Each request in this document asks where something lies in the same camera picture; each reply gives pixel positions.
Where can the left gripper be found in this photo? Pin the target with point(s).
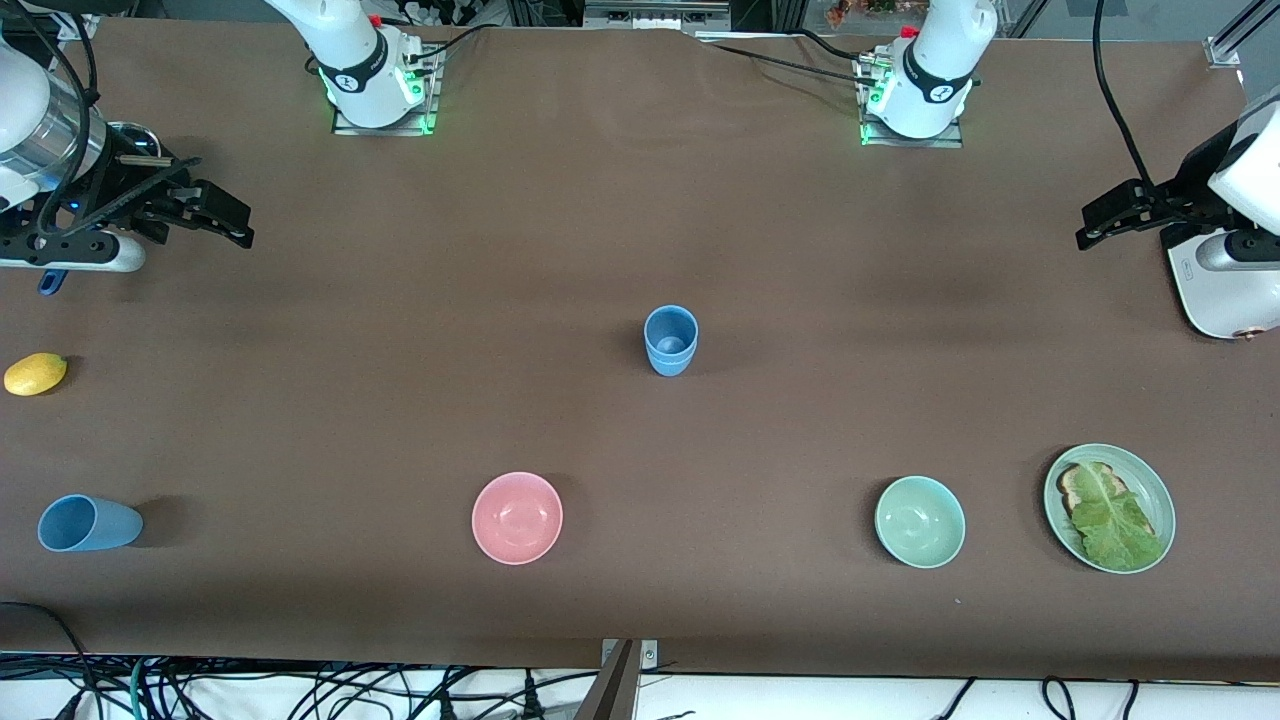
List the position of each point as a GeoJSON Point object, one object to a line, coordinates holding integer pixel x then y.
{"type": "Point", "coordinates": [1188, 188]}

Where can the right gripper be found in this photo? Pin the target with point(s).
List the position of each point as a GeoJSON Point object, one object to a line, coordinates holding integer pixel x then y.
{"type": "Point", "coordinates": [128, 180]}

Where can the blue plastic cup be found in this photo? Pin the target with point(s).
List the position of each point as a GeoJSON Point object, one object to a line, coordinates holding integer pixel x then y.
{"type": "Point", "coordinates": [115, 525]}
{"type": "Point", "coordinates": [672, 368]}
{"type": "Point", "coordinates": [670, 325]}

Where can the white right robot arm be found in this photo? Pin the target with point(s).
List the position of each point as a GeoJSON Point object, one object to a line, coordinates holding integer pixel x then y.
{"type": "Point", "coordinates": [355, 60]}

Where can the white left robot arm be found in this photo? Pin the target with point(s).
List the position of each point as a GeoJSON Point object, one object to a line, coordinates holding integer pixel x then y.
{"type": "Point", "coordinates": [935, 60]}

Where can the glass saucepan lid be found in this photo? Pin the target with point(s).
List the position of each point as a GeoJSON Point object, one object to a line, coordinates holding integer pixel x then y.
{"type": "Point", "coordinates": [135, 135]}

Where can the white toaster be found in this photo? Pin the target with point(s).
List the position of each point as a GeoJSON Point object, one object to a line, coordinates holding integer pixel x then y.
{"type": "Point", "coordinates": [1215, 300]}

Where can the yellow lemon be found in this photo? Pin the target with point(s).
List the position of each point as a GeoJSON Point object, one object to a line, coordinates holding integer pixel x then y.
{"type": "Point", "coordinates": [35, 374]}

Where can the pale green plate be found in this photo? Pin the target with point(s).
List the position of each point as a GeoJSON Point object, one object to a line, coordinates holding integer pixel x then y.
{"type": "Point", "coordinates": [1152, 485]}

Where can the toasted bread slice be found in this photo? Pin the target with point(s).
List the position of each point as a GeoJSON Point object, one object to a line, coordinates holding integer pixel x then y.
{"type": "Point", "coordinates": [1073, 488]}

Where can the green lettuce leaf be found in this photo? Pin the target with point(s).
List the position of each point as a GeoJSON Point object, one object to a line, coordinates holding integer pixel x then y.
{"type": "Point", "coordinates": [1115, 525]}

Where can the pale green bowl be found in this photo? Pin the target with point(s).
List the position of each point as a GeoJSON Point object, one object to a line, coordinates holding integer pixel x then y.
{"type": "Point", "coordinates": [920, 522]}

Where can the pink bowl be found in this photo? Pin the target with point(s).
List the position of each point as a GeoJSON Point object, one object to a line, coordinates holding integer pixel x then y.
{"type": "Point", "coordinates": [517, 518]}

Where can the brown table cloth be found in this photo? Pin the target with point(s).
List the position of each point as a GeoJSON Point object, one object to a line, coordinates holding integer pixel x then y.
{"type": "Point", "coordinates": [640, 200]}

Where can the grey metal box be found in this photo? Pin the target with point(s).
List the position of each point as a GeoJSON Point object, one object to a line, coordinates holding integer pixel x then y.
{"type": "Point", "coordinates": [655, 12]}

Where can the dark metal pole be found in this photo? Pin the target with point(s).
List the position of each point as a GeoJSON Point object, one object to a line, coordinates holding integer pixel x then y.
{"type": "Point", "coordinates": [612, 690]}

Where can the silver clamp plate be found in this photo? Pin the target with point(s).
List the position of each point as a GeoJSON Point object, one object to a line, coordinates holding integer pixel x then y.
{"type": "Point", "coordinates": [650, 655]}

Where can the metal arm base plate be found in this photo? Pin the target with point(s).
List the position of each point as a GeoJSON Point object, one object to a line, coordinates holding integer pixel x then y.
{"type": "Point", "coordinates": [950, 141]}
{"type": "Point", "coordinates": [432, 115]}

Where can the aluminium frame profile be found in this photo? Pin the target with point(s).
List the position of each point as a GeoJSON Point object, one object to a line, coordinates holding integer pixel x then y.
{"type": "Point", "coordinates": [1225, 45]}

